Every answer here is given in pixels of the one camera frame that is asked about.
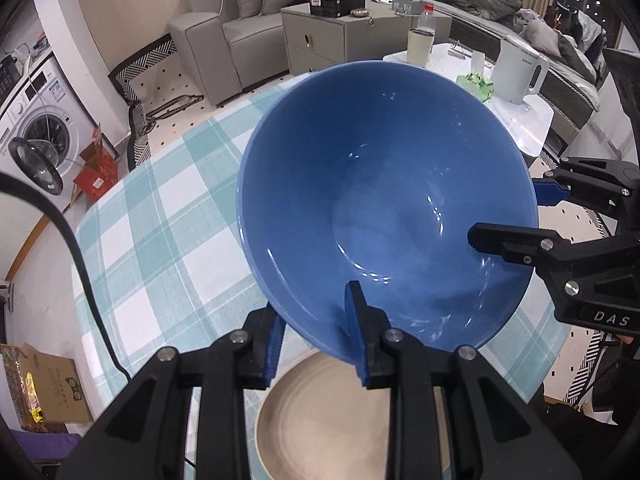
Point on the red cardboard box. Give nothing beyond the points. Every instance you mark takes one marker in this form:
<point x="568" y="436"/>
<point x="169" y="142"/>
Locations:
<point x="97" y="177"/>

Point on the white washing machine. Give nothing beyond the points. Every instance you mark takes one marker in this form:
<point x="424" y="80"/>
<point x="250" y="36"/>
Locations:
<point x="45" y="95"/>

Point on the white marble coffee table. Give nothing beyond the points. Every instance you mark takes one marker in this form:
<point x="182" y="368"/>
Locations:
<point x="525" y="120"/>

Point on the teal checked tablecloth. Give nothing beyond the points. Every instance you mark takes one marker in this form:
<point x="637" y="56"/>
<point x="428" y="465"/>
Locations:
<point x="165" y="240"/>

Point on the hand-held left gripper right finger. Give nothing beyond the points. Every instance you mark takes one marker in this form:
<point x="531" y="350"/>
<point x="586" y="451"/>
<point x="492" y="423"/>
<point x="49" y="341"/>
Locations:
<point x="356" y="330"/>

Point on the clear bottle red cap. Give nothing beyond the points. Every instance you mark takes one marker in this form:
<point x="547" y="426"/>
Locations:
<point x="426" y="20"/>

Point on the beige round plate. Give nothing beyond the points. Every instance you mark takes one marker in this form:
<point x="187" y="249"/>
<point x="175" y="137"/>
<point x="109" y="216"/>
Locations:
<point x="325" y="420"/>

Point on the cream tumbler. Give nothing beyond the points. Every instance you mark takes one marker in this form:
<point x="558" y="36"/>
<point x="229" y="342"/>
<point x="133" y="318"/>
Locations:
<point x="420" y="50"/>

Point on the grey blanket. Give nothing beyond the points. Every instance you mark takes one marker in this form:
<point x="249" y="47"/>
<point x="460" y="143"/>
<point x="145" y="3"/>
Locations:
<point x="542" y="35"/>

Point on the person's right forearm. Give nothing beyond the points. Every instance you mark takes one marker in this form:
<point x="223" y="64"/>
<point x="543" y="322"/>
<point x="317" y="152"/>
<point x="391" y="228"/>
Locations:
<point x="590" y="435"/>

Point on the grey side cabinet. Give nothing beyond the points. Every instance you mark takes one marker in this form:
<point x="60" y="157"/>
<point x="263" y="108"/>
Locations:
<point x="320" y="45"/>

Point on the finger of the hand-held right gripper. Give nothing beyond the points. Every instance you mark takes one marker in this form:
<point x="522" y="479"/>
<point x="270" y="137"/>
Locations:
<point x="510" y="242"/>
<point x="550" y="193"/>

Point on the grey sofa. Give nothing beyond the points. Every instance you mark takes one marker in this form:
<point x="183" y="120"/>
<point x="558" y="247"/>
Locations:
<point x="235" y="40"/>

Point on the yellow snack packets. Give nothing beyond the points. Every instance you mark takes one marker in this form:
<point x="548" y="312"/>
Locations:
<point x="34" y="412"/>

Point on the dark metal frame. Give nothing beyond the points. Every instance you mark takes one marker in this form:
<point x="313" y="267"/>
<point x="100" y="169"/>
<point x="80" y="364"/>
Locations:
<point x="172" y="107"/>

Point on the blue bowl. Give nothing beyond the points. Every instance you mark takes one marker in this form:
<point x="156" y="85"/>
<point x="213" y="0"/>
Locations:
<point x="380" y="185"/>

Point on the purple bag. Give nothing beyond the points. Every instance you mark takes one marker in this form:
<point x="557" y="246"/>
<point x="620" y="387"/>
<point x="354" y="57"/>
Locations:
<point x="40" y="445"/>

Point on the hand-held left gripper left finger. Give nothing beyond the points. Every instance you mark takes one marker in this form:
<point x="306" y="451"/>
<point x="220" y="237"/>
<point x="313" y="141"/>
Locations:
<point x="274" y="350"/>

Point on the green snack packet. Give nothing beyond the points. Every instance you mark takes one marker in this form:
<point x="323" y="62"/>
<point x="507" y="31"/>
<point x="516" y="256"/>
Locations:
<point x="477" y="85"/>

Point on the black box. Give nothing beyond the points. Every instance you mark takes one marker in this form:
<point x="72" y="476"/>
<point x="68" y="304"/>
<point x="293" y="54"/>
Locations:
<point x="332" y="7"/>

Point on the white electric kettle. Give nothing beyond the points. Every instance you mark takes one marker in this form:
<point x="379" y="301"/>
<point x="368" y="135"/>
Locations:
<point x="515" y="70"/>

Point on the brown cardboard box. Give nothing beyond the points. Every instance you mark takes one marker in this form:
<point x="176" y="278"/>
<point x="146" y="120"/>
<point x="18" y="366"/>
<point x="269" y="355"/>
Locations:
<point x="60" y="390"/>

